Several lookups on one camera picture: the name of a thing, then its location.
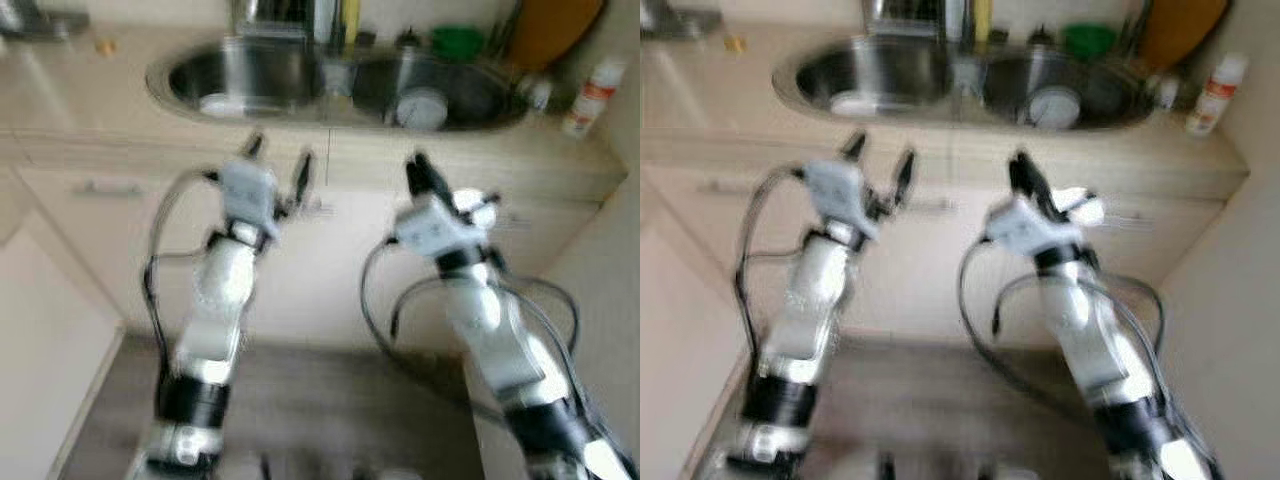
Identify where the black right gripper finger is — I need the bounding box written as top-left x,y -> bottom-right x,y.
1005,150 -> 1049,198
404,150 -> 446,197

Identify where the small white bowl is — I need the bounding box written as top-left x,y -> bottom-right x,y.
1025,85 -> 1083,131
196,92 -> 251,119
393,87 -> 451,131

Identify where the stainless steel double sink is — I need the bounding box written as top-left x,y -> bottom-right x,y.
145,35 -> 531,133
770,35 -> 1166,133

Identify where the grey dish cloth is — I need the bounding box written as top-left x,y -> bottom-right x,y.
322,58 -> 357,99
952,58 -> 986,99

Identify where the green plastic basin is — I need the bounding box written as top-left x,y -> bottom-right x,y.
1062,23 -> 1119,59
430,25 -> 488,61

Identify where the chrome faucet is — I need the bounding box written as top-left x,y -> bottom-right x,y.
862,0 -> 969,49
230,0 -> 341,49

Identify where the metal utensil rack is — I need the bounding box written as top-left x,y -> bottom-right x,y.
1120,0 -> 1151,53
487,0 -> 523,56

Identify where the white bottle with orange label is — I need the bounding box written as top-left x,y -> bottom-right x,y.
560,55 -> 628,141
1185,52 -> 1249,139

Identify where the brown wooden cutting board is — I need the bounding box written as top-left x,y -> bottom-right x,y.
505,0 -> 608,73
1137,0 -> 1233,73

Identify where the grey metal pot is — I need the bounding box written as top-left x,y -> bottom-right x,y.
0,0 -> 91,41
640,0 -> 713,41

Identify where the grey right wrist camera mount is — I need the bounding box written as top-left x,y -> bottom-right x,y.
392,195 -> 481,256
985,195 -> 1081,256

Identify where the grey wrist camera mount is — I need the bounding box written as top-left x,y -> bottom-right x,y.
217,158 -> 281,236
803,160 -> 881,239
392,195 -> 481,256
985,195 -> 1081,256

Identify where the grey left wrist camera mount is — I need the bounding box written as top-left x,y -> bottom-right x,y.
217,158 -> 281,236
803,160 -> 881,239

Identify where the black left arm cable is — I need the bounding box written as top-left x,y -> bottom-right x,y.
735,168 -> 811,346
142,168 -> 223,346

